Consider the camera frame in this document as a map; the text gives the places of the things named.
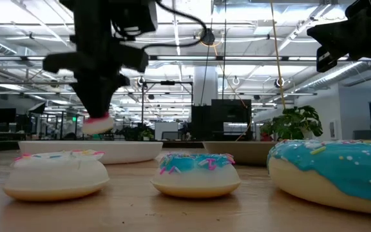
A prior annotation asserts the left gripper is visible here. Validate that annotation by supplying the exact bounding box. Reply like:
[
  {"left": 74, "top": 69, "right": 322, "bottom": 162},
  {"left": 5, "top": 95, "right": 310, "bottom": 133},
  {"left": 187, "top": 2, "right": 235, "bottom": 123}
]
[{"left": 43, "top": 0, "right": 149, "bottom": 119}]

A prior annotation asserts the small red frosted donut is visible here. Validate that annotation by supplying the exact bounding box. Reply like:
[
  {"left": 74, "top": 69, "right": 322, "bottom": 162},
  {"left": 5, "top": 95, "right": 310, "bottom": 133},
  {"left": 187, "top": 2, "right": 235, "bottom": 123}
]
[{"left": 81, "top": 112, "right": 115, "bottom": 135}]

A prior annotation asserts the small white sprinkled donut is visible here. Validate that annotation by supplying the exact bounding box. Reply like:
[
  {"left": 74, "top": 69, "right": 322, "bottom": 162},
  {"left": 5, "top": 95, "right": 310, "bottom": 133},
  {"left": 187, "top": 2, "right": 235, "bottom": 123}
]
[{"left": 3, "top": 149, "right": 110, "bottom": 202}]

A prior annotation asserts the small blue sprinkled donut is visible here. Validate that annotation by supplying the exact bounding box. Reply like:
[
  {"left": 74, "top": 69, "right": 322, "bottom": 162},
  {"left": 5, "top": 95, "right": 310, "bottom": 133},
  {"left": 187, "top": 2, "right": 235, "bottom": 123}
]
[{"left": 150, "top": 152, "right": 242, "bottom": 198}]

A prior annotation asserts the small background plant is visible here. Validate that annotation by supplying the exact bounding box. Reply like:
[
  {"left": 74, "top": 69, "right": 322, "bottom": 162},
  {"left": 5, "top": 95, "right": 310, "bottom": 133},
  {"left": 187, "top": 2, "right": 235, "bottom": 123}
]
[{"left": 138, "top": 128, "right": 155, "bottom": 141}]

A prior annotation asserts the black tilted panel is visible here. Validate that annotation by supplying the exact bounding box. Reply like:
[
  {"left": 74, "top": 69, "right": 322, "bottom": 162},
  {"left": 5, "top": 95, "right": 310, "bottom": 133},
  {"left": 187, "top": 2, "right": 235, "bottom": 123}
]
[{"left": 27, "top": 101, "right": 47, "bottom": 115}]

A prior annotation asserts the white round plate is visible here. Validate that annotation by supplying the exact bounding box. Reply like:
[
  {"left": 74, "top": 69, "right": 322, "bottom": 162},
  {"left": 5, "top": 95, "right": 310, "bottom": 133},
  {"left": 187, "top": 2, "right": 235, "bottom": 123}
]
[{"left": 17, "top": 140, "right": 164, "bottom": 165}]

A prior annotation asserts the white background panel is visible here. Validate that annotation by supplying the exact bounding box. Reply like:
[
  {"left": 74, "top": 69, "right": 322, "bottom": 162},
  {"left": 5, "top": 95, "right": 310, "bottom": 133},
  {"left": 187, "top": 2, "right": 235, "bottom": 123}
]
[{"left": 154, "top": 121, "right": 179, "bottom": 141}]

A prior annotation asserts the green potted plant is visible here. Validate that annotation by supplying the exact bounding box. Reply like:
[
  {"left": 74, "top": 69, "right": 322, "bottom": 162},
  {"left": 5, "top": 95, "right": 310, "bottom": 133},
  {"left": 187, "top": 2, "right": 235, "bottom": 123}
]
[{"left": 259, "top": 105, "right": 324, "bottom": 142}]

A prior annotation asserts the black background monitor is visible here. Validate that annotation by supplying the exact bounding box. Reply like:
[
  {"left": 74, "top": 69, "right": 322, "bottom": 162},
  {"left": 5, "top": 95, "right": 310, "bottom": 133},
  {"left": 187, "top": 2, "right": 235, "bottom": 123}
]
[{"left": 0, "top": 108, "right": 17, "bottom": 124}]

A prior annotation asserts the large blue frosted donut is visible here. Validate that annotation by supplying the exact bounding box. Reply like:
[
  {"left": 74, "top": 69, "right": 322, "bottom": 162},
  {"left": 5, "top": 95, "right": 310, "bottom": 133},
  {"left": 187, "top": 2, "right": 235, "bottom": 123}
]
[{"left": 267, "top": 139, "right": 371, "bottom": 217}]

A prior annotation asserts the grey round plate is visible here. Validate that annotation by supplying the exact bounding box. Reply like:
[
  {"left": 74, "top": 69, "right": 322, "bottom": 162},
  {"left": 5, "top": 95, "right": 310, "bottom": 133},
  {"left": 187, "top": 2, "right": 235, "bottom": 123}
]
[{"left": 202, "top": 140, "right": 278, "bottom": 167}]

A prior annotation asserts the black background rig frame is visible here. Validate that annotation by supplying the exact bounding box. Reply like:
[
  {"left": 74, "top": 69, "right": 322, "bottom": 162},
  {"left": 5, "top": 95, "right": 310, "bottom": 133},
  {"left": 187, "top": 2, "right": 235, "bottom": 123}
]
[{"left": 141, "top": 80, "right": 194, "bottom": 142}]

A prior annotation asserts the yellow cable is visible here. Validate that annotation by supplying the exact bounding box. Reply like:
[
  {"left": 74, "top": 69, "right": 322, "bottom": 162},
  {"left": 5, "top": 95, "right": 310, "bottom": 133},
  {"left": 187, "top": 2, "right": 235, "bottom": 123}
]
[{"left": 270, "top": 0, "right": 287, "bottom": 110}]

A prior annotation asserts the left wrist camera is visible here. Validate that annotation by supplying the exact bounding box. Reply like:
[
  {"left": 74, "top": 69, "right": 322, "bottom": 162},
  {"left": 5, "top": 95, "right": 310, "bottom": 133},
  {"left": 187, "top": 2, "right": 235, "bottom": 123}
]
[{"left": 109, "top": 0, "right": 158, "bottom": 35}]

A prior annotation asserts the black cable below reel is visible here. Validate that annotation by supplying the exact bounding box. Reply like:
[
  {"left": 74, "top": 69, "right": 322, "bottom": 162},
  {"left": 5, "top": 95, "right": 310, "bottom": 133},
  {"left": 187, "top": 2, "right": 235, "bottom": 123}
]
[{"left": 200, "top": 44, "right": 211, "bottom": 106}]

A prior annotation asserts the thin black hanging cable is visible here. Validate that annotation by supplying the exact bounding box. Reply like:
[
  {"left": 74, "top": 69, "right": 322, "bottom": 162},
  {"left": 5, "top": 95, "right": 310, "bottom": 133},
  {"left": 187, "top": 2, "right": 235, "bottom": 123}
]
[{"left": 222, "top": 0, "right": 227, "bottom": 101}]

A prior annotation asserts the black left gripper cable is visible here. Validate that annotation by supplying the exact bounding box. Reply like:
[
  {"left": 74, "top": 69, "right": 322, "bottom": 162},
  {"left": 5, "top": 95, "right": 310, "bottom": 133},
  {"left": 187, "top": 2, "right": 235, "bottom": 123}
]
[{"left": 142, "top": 0, "right": 209, "bottom": 51}]

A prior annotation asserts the ceiling cable reel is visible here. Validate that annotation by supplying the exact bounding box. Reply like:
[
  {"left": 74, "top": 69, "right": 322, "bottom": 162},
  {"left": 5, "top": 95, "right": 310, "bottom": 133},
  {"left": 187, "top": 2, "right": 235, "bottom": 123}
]
[{"left": 200, "top": 28, "right": 216, "bottom": 46}]

